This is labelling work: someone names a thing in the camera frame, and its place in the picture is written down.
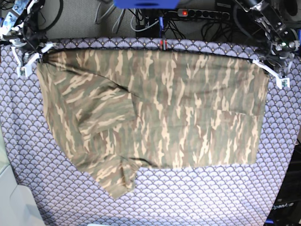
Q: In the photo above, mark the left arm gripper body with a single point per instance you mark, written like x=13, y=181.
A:
x=276, y=66

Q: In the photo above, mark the camouflage T-shirt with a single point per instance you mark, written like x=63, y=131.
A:
x=114, y=111

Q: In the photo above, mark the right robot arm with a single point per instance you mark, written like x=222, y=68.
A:
x=20, y=29

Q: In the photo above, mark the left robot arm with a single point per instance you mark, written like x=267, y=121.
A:
x=283, y=42

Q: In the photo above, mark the black power strip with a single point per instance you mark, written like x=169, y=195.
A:
x=202, y=14

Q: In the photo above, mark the red and black clamp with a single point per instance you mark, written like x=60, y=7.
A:
x=163, y=45

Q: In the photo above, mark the black OpenArm box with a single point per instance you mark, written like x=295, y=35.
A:
x=286, y=211

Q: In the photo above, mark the purple fan-pattern tablecloth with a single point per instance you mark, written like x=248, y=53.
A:
x=234, y=195

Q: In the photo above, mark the white plastic bin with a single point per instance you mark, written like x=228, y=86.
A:
x=17, y=204

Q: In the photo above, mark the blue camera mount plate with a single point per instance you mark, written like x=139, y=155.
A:
x=146, y=4

